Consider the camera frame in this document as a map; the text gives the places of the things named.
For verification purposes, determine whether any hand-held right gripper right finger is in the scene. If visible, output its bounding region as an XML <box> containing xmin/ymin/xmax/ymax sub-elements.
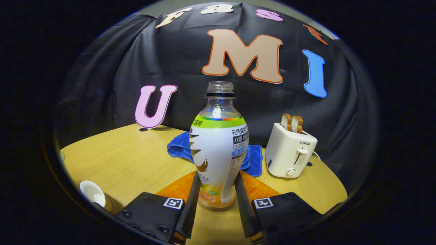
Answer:
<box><xmin>234</xmin><ymin>170</ymin><xmax>327</xmax><ymax>245</ymax></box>

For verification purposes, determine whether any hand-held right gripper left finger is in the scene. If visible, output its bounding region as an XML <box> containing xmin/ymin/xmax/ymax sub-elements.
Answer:
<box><xmin>116</xmin><ymin>170</ymin><xmax>201</xmax><ymax>245</ymax></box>

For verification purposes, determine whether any clear white-label water bottle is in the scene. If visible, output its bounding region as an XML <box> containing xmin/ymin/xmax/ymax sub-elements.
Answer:
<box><xmin>189</xmin><ymin>81</ymin><xmax>249</xmax><ymax>209</ymax></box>

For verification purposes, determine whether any cream ceramic teacup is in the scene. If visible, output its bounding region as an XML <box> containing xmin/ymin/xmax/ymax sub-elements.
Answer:
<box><xmin>80</xmin><ymin>180</ymin><xmax>107</xmax><ymax>208</ymax></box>

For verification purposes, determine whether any blue folded towel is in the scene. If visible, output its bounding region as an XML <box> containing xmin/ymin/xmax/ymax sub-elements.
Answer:
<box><xmin>167</xmin><ymin>132</ymin><xmax>264</xmax><ymax>178</ymax></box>

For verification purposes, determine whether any white toaster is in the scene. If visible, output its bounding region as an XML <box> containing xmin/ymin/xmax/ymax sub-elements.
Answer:
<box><xmin>265</xmin><ymin>123</ymin><xmax>318</xmax><ymax>178</ymax></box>

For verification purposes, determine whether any black backdrop cloth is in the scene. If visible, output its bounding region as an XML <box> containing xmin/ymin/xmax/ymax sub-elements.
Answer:
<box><xmin>53</xmin><ymin>2</ymin><xmax>380</xmax><ymax>194</ymax></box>

